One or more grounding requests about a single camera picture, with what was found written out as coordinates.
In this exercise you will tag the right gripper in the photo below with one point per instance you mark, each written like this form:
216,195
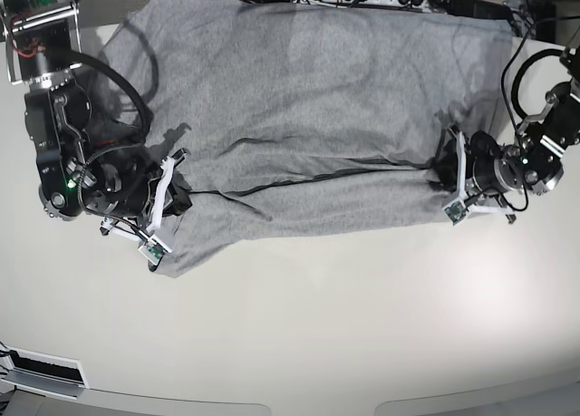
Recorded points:
115,175

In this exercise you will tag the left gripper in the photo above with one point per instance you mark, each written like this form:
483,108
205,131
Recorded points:
442,168

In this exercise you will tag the grey t-shirt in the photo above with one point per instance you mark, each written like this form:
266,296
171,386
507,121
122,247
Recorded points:
302,120

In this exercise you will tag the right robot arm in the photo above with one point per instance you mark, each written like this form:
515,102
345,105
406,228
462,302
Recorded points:
79,171

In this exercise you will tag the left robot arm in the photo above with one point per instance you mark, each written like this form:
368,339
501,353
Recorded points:
543,138

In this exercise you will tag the black power adapter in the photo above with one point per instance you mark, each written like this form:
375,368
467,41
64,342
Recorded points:
482,10

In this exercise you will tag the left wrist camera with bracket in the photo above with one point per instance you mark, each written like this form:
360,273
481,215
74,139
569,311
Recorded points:
484,174

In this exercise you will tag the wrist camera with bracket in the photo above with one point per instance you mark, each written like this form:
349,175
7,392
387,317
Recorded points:
484,174
141,216

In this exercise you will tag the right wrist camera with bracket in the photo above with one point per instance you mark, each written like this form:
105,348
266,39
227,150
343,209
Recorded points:
141,216

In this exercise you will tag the grey cable tray box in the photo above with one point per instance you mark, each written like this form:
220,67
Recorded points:
43,374

